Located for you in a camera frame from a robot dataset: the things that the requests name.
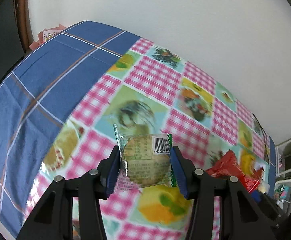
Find red snack packet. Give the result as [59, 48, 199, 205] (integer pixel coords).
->
[206, 150, 264, 193]

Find green round cake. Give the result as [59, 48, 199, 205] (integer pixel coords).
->
[113, 124, 176, 191]

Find yellow snack bag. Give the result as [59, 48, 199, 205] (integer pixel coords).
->
[239, 149, 256, 177]

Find white wooden shelf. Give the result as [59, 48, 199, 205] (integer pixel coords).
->
[274, 138, 291, 209]

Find blue plaid bed sheet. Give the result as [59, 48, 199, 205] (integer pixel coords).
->
[0, 21, 138, 236]

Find colourful checked plastic tablecloth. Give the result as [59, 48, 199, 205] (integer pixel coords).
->
[26, 38, 270, 239]

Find pink paper box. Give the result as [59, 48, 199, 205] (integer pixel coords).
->
[29, 24, 66, 51]

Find black cable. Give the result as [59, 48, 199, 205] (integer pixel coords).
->
[251, 112, 272, 160]

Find dark wooden door frame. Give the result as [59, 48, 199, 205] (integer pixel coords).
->
[14, 0, 33, 55]

